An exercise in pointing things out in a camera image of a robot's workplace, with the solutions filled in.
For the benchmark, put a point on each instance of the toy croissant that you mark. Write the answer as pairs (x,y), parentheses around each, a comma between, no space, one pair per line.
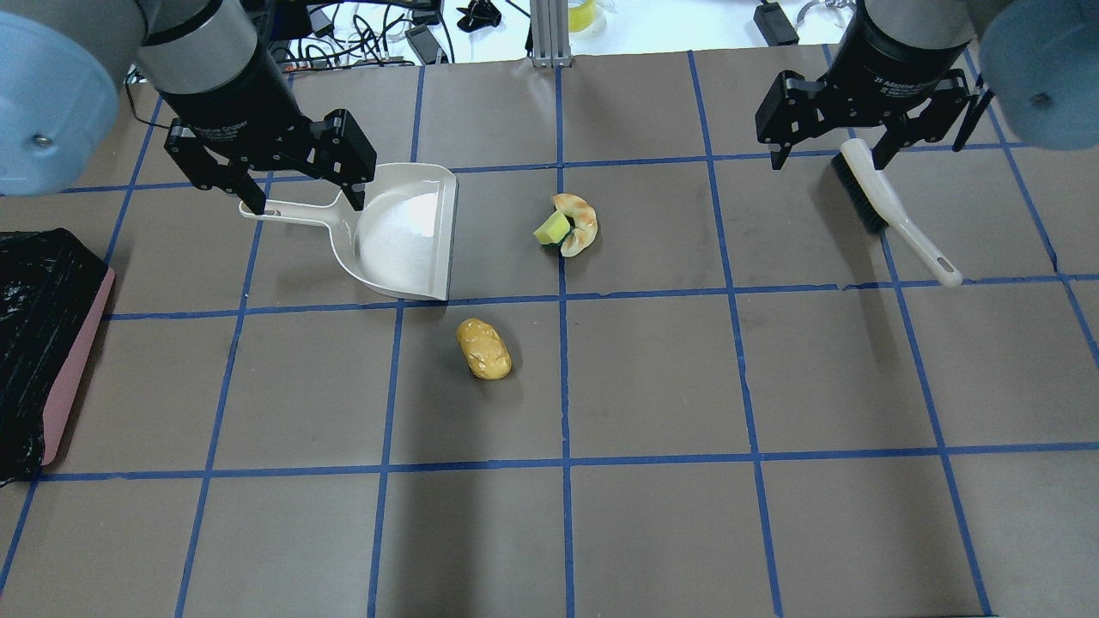
(584,224)

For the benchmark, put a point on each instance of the pink bin with black bag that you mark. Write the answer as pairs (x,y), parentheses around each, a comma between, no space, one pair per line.
(53,294)

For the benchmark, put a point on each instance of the white hand brush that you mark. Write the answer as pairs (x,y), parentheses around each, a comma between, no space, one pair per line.
(879,207)

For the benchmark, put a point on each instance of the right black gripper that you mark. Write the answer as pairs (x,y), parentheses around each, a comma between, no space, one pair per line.
(893,62)

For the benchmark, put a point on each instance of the black power adapter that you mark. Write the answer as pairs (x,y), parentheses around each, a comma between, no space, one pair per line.
(773,25)

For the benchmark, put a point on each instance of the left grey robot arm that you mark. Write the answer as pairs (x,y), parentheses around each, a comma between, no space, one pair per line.
(65,62)

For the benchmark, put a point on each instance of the yellow green sponge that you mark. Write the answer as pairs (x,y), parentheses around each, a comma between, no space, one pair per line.
(554,230)

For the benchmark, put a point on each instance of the aluminium frame post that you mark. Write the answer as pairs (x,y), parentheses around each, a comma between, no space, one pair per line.
(549,34)

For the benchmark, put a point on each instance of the beige plastic dustpan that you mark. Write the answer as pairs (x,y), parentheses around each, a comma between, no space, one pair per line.
(400,243)

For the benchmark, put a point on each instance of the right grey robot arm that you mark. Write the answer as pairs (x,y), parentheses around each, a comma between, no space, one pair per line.
(1037,58)

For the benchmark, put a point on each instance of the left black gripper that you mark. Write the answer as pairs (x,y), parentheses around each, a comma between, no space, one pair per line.
(236,112)

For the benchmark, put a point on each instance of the yellow tape roll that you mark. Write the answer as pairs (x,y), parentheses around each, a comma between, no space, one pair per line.
(581,14)

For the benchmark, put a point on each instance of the yellow toy potato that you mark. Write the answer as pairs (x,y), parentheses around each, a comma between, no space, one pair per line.
(484,350)

